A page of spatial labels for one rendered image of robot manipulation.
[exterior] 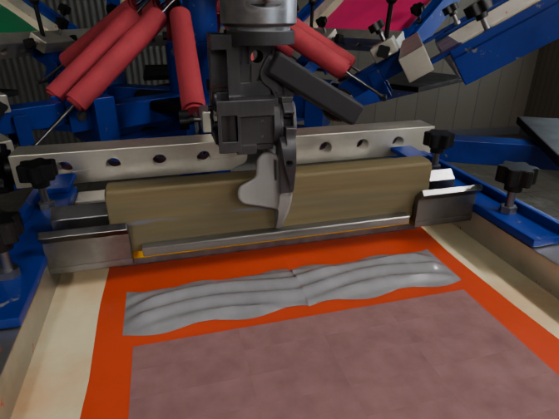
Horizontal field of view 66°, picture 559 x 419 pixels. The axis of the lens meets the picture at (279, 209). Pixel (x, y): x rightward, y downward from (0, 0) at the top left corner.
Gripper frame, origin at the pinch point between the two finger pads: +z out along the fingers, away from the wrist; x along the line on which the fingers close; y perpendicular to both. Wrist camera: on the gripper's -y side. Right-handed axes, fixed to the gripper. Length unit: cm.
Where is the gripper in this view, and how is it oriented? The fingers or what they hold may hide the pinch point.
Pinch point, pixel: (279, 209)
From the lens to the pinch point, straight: 51.7
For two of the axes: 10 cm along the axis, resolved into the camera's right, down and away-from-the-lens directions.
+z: 0.0, 9.1, 4.2
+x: 2.6, 4.1, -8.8
